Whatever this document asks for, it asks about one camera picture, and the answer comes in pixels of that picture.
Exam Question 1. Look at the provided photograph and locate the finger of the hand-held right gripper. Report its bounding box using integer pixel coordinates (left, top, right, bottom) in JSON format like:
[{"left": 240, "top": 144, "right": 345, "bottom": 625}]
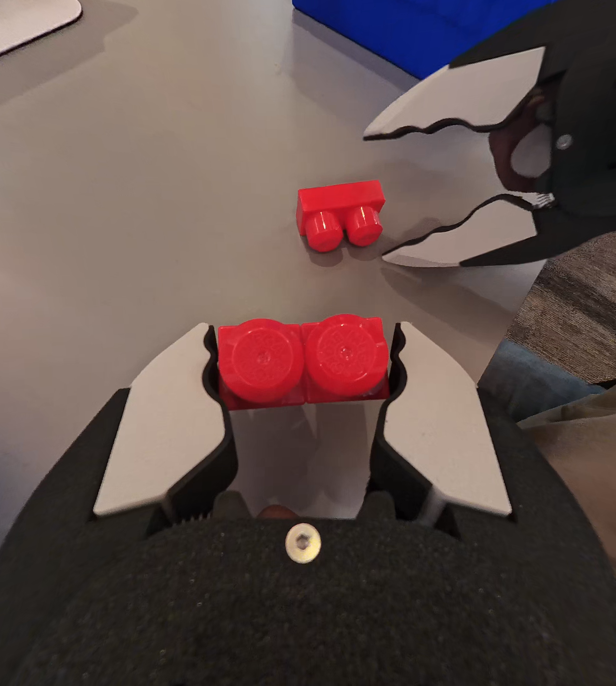
[
  {"left": 380, "top": 193, "right": 556, "bottom": 270},
  {"left": 363, "top": 45, "right": 551, "bottom": 143}
]

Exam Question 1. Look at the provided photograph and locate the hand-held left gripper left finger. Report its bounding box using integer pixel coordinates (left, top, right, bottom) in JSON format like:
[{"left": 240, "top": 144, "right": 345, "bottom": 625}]
[{"left": 93, "top": 324, "right": 236, "bottom": 518}]

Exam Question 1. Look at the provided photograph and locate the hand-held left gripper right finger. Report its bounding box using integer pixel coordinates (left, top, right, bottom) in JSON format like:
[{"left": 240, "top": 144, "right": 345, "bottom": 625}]
[{"left": 370, "top": 322, "right": 513, "bottom": 518}]

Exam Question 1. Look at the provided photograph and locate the blue storage bin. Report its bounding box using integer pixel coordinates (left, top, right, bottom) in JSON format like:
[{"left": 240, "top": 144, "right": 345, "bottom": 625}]
[{"left": 291, "top": 0, "right": 557, "bottom": 82}]

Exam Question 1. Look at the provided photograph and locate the red mega block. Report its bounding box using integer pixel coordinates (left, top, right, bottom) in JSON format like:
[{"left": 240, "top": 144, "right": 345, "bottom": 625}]
[
  {"left": 215, "top": 318, "right": 310, "bottom": 411},
  {"left": 295, "top": 178, "right": 388, "bottom": 256},
  {"left": 302, "top": 313, "right": 392, "bottom": 403}
]

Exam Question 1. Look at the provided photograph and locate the person's right hand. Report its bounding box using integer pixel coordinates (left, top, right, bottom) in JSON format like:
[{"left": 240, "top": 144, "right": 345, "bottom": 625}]
[{"left": 488, "top": 90, "right": 555, "bottom": 196}]

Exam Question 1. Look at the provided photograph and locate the person's jeans leg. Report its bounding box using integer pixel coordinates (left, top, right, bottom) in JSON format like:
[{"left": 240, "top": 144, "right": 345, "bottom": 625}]
[{"left": 477, "top": 340, "right": 610, "bottom": 425}]

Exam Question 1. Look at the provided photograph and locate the white board stand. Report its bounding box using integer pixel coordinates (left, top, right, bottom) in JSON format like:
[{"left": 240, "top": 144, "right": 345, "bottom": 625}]
[{"left": 0, "top": 0, "right": 84, "bottom": 73}]

